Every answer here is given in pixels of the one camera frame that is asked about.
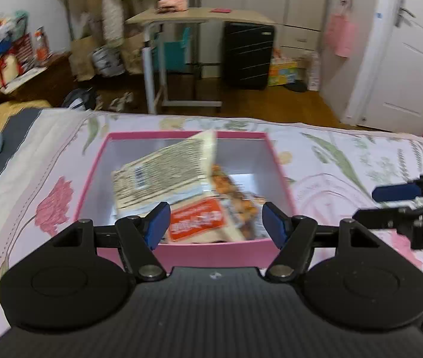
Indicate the grey bed cover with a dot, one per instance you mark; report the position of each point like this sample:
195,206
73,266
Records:
14,141

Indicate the white printed packet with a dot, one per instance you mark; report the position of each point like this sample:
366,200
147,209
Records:
314,72

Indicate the white door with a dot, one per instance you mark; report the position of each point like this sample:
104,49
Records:
405,74

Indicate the pink tissue box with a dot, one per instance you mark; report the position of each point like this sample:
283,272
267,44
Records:
174,2

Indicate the orange bottle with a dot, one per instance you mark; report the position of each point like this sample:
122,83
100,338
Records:
41,46

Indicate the floral bedsheet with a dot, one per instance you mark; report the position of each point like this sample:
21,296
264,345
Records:
40,156

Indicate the black round base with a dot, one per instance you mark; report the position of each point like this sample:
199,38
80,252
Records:
296,87

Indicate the clear bag of coated peanuts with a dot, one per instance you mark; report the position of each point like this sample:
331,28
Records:
233,194

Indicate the red card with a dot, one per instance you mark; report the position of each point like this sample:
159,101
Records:
220,10

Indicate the pink cardboard box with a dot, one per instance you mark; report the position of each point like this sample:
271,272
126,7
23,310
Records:
196,255

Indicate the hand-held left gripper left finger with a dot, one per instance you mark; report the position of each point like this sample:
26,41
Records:
157,225

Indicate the wooden nightstand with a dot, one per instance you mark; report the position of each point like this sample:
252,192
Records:
47,82

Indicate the pair of shoes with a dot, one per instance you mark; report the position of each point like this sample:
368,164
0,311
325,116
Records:
122,100

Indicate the wooden rolling table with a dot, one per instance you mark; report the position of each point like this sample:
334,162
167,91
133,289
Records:
196,15

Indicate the cream gift bag red ribbon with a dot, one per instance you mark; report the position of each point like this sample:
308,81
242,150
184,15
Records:
1,74

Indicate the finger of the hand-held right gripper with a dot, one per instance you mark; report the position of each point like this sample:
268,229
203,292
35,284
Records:
379,218
394,192

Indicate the black suitcase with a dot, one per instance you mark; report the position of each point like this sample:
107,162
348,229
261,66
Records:
248,56

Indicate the beige packet with red label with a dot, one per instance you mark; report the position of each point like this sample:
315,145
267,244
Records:
163,171

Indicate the colourful carton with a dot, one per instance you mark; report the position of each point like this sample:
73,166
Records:
282,72

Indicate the pink paper bag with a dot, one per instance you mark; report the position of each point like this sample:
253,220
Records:
340,33

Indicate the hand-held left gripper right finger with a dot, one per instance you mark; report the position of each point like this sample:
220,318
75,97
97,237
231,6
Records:
275,225

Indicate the brown paper bag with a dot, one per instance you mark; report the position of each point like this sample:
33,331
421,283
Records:
84,59

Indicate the white printed plastic bag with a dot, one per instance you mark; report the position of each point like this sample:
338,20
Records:
107,62

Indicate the black bag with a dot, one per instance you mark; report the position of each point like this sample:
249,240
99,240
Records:
79,100

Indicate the teal bag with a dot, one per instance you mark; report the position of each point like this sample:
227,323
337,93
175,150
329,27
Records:
176,56

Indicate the red box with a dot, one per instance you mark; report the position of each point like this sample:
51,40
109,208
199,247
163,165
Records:
23,50

